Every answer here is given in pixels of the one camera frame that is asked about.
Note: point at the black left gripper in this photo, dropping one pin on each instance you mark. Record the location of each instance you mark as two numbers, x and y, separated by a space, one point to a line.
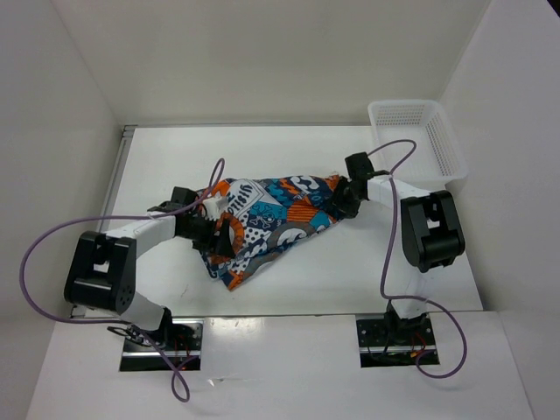
223 246

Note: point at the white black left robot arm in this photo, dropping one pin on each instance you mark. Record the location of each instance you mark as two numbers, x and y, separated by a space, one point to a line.
103 272

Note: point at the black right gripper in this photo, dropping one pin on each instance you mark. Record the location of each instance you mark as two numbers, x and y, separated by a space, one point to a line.
347 210

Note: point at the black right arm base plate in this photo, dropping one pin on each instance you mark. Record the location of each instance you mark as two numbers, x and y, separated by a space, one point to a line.
386 341

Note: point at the white plastic basket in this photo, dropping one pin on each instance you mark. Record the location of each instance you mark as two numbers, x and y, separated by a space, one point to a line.
437 160

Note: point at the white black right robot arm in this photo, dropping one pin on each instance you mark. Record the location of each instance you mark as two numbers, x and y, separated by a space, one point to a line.
425 234

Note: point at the colourful patterned shorts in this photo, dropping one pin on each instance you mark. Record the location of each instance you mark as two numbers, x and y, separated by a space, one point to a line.
267 217

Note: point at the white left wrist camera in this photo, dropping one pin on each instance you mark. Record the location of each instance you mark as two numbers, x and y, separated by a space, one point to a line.
214 207

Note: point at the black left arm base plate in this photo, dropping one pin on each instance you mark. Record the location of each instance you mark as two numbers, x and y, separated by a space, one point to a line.
184 351

